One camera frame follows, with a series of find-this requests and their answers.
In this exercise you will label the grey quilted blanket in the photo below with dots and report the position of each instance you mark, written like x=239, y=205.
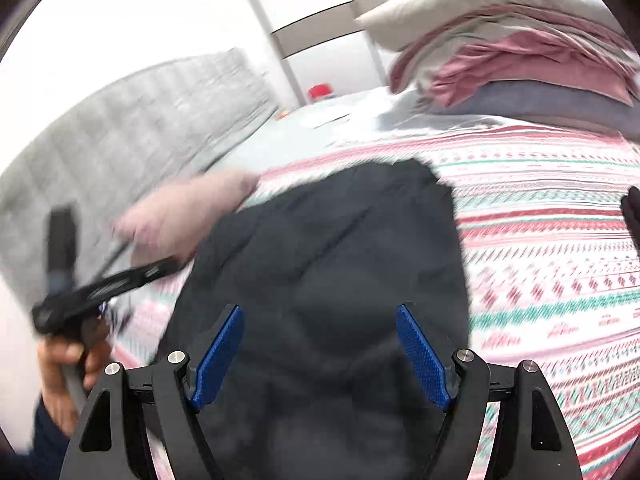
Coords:
x=168, y=121

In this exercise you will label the white wardrobe with dark frame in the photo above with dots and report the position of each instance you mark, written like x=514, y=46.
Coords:
x=319, y=42

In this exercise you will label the red small object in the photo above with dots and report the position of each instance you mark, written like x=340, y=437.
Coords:
x=320, y=92

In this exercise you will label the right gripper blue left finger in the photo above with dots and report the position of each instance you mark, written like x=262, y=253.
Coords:
x=211, y=355

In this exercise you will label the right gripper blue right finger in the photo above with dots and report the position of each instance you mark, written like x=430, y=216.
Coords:
x=429, y=351

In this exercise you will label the black puffer jacket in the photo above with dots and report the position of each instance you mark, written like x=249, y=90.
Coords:
x=321, y=387

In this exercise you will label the person's left hand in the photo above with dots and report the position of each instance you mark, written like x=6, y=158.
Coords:
x=56, y=357

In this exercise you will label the stack of folded bedding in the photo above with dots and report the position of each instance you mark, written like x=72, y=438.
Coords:
x=565, y=62

